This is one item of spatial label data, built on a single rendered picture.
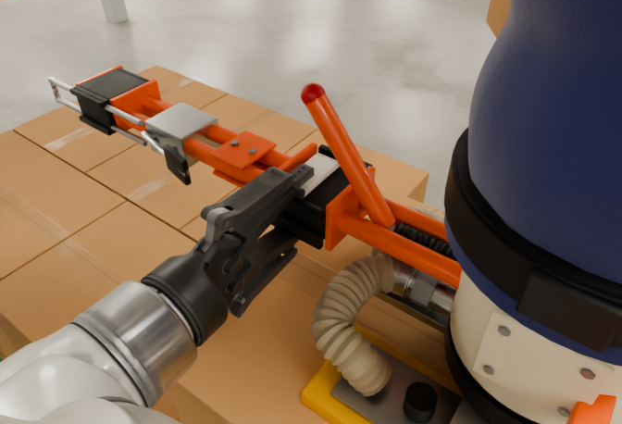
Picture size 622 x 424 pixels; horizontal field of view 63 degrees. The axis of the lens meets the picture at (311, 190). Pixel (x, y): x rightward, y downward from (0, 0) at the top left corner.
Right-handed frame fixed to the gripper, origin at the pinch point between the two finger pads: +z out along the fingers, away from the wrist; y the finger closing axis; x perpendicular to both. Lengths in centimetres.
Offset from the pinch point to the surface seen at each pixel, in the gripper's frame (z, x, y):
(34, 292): -13, -67, 53
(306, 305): -4.8, 2.7, 12.7
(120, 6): 185, -316, 98
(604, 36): -9.0, 22.9, -25.8
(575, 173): -9.9, 23.9, -19.4
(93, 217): 9, -78, 53
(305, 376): -12.0, 8.1, 12.6
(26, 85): 83, -276, 108
